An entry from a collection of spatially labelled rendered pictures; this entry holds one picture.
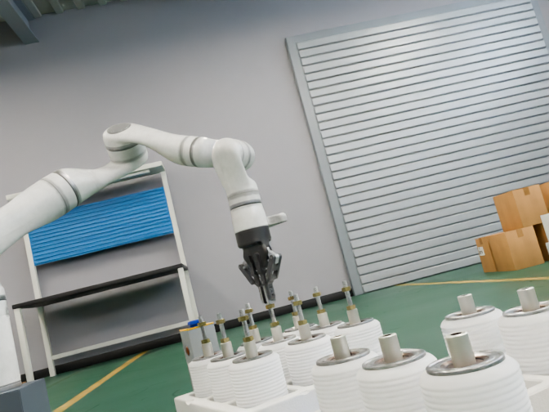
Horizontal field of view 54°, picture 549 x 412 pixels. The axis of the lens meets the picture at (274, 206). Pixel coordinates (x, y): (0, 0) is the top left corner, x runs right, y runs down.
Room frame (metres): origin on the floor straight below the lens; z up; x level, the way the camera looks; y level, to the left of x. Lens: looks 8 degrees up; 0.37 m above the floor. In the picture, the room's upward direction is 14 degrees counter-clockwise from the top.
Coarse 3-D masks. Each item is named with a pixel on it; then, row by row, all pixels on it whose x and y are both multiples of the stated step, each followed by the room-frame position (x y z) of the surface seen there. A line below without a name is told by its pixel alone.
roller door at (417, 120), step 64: (512, 0) 6.40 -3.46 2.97; (320, 64) 6.11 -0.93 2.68; (384, 64) 6.19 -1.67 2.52; (448, 64) 6.28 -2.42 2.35; (512, 64) 6.37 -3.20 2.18; (320, 128) 6.08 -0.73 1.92; (384, 128) 6.17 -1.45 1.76; (448, 128) 6.26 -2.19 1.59; (512, 128) 6.35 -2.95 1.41; (384, 192) 6.15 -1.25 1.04; (448, 192) 6.23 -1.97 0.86; (384, 256) 6.12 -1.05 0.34; (448, 256) 6.20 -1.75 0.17
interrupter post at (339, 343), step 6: (336, 336) 0.77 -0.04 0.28; (342, 336) 0.76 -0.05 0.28; (336, 342) 0.76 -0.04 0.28; (342, 342) 0.76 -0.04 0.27; (336, 348) 0.76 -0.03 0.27; (342, 348) 0.75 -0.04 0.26; (348, 348) 0.76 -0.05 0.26; (336, 354) 0.76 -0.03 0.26; (342, 354) 0.75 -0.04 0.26; (348, 354) 0.76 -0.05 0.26
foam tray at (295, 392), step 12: (408, 348) 1.12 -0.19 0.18; (288, 384) 1.10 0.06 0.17; (180, 396) 1.24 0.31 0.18; (192, 396) 1.20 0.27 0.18; (288, 396) 0.96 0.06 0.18; (300, 396) 0.97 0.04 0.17; (312, 396) 0.98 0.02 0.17; (180, 408) 1.22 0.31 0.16; (192, 408) 1.14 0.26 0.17; (204, 408) 1.07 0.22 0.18; (216, 408) 1.02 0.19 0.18; (228, 408) 0.99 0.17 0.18; (240, 408) 0.97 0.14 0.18; (252, 408) 0.94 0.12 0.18; (264, 408) 0.93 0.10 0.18; (276, 408) 0.94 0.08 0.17; (288, 408) 0.95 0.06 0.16; (300, 408) 0.96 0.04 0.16; (312, 408) 0.97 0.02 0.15
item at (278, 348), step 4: (288, 340) 1.14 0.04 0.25; (276, 344) 1.13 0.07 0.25; (280, 344) 1.13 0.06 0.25; (284, 344) 1.13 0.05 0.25; (260, 348) 1.16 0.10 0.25; (264, 348) 1.14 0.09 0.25; (268, 348) 1.14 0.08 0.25; (272, 348) 1.13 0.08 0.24; (276, 348) 1.13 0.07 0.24; (280, 348) 1.13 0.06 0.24; (276, 352) 1.13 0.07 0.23; (280, 352) 1.13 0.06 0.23; (284, 352) 1.13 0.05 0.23; (280, 356) 1.13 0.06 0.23; (284, 356) 1.13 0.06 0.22; (280, 360) 1.13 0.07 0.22; (284, 360) 1.13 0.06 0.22; (284, 364) 1.13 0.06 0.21; (284, 368) 1.13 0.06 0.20; (284, 372) 1.13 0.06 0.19; (288, 372) 1.13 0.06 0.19; (284, 376) 1.13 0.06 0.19; (288, 376) 1.13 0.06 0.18
